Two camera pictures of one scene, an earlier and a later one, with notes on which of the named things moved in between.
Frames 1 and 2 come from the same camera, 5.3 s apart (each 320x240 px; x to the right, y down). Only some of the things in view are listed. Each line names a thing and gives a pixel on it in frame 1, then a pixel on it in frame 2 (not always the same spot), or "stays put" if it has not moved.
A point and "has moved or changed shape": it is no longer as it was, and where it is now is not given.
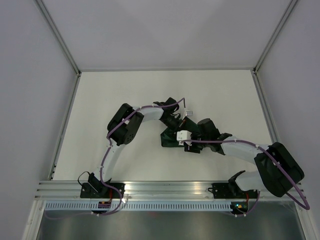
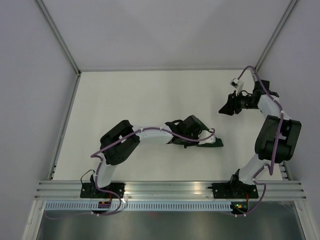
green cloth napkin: (169, 137) has moved or changed shape
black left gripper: (178, 125) → (196, 132)
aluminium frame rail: (173, 190) stays put
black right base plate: (226, 191) stays put
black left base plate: (87, 191) stays put
